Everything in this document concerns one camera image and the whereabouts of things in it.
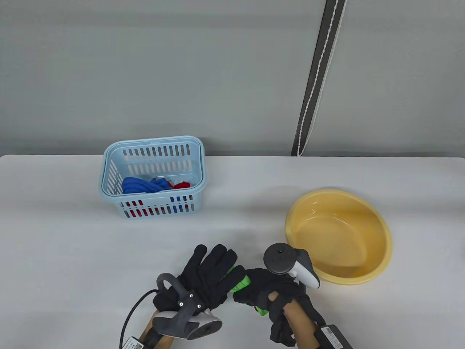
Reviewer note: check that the person's left hand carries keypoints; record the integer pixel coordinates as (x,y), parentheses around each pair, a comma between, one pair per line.
(209,280)

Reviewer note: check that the grey hand controller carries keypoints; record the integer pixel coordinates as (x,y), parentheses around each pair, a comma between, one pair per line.
(279,260)
(181,323)

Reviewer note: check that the light blue plastic basket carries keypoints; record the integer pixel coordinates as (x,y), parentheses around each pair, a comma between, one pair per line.
(152,160)

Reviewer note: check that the blue rectangular towel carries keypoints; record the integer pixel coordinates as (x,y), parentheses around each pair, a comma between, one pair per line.
(138,186)

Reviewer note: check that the grey left hand controller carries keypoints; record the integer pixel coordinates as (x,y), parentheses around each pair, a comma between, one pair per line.
(181,323)

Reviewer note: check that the green rectangular towel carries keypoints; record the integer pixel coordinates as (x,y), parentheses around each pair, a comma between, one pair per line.
(241,281)

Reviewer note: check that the person's left forearm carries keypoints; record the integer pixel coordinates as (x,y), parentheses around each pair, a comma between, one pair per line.
(156,336)

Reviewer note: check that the person's right hand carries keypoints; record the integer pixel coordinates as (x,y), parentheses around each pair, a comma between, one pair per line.
(261,287)

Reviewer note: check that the grey right hand controller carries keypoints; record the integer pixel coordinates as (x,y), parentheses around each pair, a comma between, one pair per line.
(279,260)

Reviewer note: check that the red rectangular towel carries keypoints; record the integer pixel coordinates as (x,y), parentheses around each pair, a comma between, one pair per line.
(181,185)

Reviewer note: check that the black box with white label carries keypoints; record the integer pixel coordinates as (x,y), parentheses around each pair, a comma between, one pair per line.
(133,343)
(334,338)

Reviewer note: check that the yellow plastic basin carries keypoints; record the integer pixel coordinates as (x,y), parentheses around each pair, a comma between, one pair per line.
(338,236)

